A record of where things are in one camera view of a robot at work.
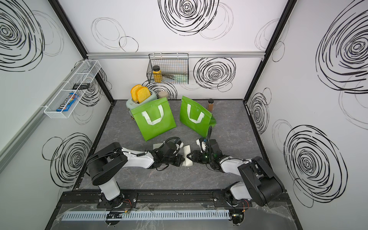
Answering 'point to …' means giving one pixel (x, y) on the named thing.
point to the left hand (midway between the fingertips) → (185, 161)
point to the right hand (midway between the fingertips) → (189, 157)
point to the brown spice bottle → (211, 105)
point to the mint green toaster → (131, 105)
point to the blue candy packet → (70, 104)
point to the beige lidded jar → (163, 94)
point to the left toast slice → (133, 91)
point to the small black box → (84, 86)
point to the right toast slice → (143, 93)
